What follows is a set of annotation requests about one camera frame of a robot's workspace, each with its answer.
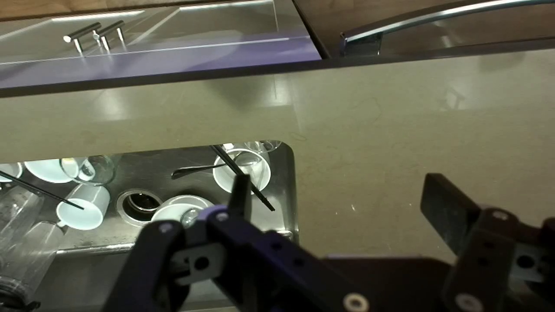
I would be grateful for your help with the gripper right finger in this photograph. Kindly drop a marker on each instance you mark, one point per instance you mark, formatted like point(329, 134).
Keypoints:
point(485, 255)

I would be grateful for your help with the sink drain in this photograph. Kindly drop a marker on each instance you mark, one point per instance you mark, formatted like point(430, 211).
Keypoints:
point(139, 207)

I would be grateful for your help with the glossy grey cabinet door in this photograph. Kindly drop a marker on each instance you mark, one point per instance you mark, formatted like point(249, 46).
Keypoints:
point(195, 39)

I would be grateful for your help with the metal spoon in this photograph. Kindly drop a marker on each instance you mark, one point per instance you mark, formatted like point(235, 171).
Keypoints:
point(190, 170)

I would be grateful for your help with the white saucer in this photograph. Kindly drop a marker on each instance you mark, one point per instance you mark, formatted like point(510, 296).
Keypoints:
point(8, 170)
point(45, 170)

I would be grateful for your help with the white ceramic cup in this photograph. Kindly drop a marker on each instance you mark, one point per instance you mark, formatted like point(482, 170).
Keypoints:
point(225, 177)
point(84, 207)
point(173, 210)

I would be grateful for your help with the stainless steel sink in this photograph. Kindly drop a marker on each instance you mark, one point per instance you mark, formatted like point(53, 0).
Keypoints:
point(143, 173)

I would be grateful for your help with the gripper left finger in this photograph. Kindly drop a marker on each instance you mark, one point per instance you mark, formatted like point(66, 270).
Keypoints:
point(260, 255)

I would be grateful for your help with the black chopstick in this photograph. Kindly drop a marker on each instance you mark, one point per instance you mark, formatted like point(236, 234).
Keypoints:
point(260, 195)
point(43, 193)

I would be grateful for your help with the clear drinking glass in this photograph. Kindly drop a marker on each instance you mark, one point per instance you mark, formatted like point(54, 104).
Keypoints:
point(32, 255)
point(17, 212)
point(264, 146)
point(97, 169)

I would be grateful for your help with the dark brown cabinet door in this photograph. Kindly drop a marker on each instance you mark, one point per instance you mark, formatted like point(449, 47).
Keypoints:
point(477, 30)

